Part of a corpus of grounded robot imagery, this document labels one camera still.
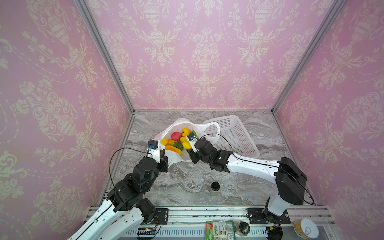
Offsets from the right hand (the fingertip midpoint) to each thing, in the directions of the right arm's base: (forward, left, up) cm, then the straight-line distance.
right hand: (190, 148), depth 82 cm
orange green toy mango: (+10, +9, -11) cm, 17 cm away
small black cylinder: (-19, -12, -7) cm, 23 cm away
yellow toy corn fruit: (+1, +2, +4) cm, 4 cm away
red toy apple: (+16, +10, -10) cm, 21 cm away
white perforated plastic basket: (+18, -31, -16) cm, 39 cm away
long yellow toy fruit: (+7, +11, -12) cm, 17 cm away
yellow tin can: (-37, -51, -11) cm, 64 cm away
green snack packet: (-36, -13, -14) cm, 41 cm away
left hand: (-8, +10, +11) cm, 17 cm away
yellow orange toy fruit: (+20, +3, -11) cm, 23 cm away
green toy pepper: (+8, -3, +1) cm, 9 cm away
